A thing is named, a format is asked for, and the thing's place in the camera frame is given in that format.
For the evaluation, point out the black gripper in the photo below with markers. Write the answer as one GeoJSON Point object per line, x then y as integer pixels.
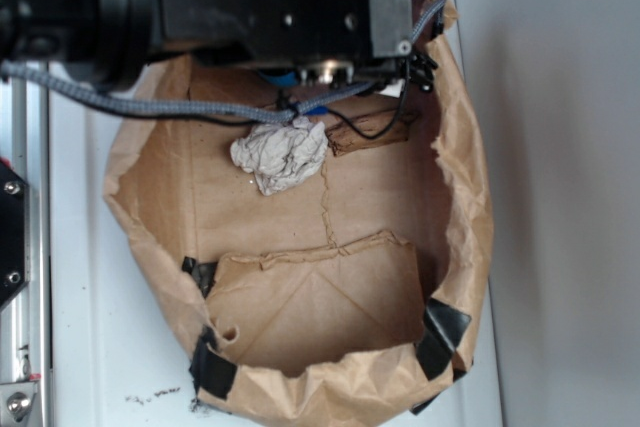
{"type": "Point", "coordinates": [331, 42]}

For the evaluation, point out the blue golf ball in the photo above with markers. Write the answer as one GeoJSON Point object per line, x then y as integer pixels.
{"type": "Point", "coordinates": [281, 78]}

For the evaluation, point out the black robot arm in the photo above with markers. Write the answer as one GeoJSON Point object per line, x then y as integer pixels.
{"type": "Point", "coordinates": [106, 43]}

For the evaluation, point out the brown wood bark piece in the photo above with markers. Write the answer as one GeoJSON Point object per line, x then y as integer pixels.
{"type": "Point", "coordinates": [369, 131]}

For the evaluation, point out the crumpled white paper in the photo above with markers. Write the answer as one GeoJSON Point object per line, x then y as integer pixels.
{"type": "Point", "coordinates": [281, 156]}

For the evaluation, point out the brown paper bag tray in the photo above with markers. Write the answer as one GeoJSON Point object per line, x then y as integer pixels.
{"type": "Point", "coordinates": [316, 293]}

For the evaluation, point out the black tape bottom left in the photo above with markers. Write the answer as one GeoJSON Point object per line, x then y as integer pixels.
{"type": "Point", "coordinates": [209, 370]}

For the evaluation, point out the aluminium frame rail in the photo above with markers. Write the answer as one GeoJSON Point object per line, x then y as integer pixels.
{"type": "Point", "coordinates": [26, 334]}

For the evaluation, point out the black metal bracket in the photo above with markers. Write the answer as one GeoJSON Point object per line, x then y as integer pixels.
{"type": "Point", "coordinates": [15, 273]}

